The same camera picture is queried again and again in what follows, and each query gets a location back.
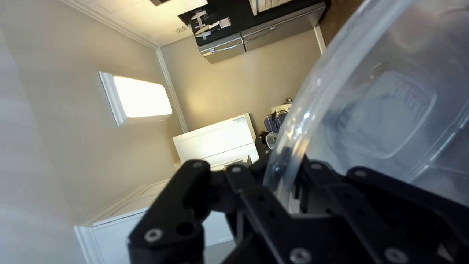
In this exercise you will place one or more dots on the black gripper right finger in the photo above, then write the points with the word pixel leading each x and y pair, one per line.
pixel 389 225

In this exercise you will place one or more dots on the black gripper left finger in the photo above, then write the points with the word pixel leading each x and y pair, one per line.
pixel 184 210

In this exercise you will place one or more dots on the clear plastic bowl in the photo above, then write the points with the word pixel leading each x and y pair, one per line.
pixel 381 97

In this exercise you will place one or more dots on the white box cabinet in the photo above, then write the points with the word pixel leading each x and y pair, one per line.
pixel 214 141

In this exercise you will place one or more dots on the bright rectangular light panel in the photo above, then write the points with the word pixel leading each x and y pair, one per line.
pixel 140 97

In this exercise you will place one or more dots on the stainless kitchen appliance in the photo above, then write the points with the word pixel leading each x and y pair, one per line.
pixel 221 49

